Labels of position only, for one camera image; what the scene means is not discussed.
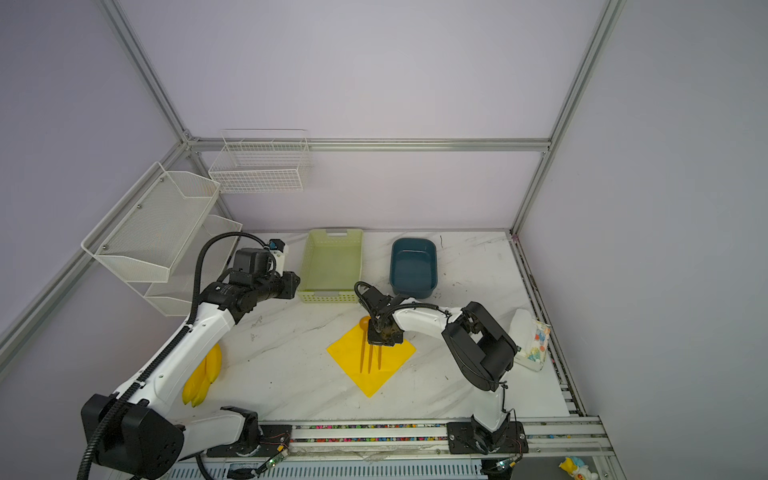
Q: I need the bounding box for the left black corrugated cable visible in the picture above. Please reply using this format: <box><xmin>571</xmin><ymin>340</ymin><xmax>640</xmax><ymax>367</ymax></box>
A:
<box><xmin>76</xmin><ymin>231</ymin><xmax>268</xmax><ymax>480</ymax></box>

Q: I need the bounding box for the orange plastic spoon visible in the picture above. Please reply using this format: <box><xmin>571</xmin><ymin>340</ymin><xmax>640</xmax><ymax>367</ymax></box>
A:
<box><xmin>358</xmin><ymin>316</ymin><xmax>370</xmax><ymax>372</ymax></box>

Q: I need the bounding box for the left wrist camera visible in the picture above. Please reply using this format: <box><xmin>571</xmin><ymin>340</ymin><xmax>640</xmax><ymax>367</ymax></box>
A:
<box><xmin>268</xmin><ymin>239</ymin><xmax>289</xmax><ymax>275</ymax></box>

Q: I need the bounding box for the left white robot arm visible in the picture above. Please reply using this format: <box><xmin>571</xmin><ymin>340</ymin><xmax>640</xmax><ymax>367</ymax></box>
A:
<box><xmin>77</xmin><ymin>239</ymin><xmax>300</xmax><ymax>479</ymax></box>

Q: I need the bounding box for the yellow paper napkin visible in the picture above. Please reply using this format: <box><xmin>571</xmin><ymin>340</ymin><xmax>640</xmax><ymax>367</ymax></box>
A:
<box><xmin>326</xmin><ymin>316</ymin><xmax>416</xmax><ymax>398</ymax></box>

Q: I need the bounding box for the colourful small carton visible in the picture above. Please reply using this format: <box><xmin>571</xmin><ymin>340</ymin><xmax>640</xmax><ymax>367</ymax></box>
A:
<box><xmin>508</xmin><ymin>309</ymin><xmax>551</xmax><ymax>372</ymax></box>

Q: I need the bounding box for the white two-tier mesh shelf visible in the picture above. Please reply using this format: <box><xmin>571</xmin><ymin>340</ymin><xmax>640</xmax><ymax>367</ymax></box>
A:
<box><xmin>81</xmin><ymin>163</ymin><xmax>242</xmax><ymax>317</ymax></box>

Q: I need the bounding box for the yellow banana toy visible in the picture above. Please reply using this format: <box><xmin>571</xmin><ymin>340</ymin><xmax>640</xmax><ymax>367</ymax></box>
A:
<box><xmin>182</xmin><ymin>344</ymin><xmax>223</xmax><ymax>407</ymax></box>

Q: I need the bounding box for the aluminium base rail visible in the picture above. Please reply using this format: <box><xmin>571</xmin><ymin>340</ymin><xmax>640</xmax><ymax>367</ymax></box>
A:
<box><xmin>107</xmin><ymin>415</ymin><xmax>625</xmax><ymax>480</ymax></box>

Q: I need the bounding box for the teal plastic tray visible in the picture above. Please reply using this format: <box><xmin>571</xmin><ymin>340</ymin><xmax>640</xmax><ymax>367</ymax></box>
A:
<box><xmin>389</xmin><ymin>238</ymin><xmax>438</xmax><ymax>299</ymax></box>

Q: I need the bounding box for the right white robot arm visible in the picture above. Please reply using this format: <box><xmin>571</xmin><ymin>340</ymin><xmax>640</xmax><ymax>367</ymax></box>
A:
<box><xmin>354</xmin><ymin>281</ymin><xmax>529</xmax><ymax>456</ymax></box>

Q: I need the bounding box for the aluminium cage frame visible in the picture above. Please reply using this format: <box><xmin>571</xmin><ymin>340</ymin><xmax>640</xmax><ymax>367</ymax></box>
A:
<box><xmin>1</xmin><ymin>1</ymin><xmax>625</xmax><ymax>379</ymax></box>

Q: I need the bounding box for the light green plastic basket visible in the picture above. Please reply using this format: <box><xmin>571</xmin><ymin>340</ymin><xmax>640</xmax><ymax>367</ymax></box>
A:
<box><xmin>297</xmin><ymin>229</ymin><xmax>364</xmax><ymax>303</ymax></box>

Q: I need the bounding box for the white wire wall basket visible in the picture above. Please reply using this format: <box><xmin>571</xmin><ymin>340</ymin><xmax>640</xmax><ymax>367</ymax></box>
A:
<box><xmin>209</xmin><ymin>129</ymin><xmax>313</xmax><ymax>194</ymax></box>

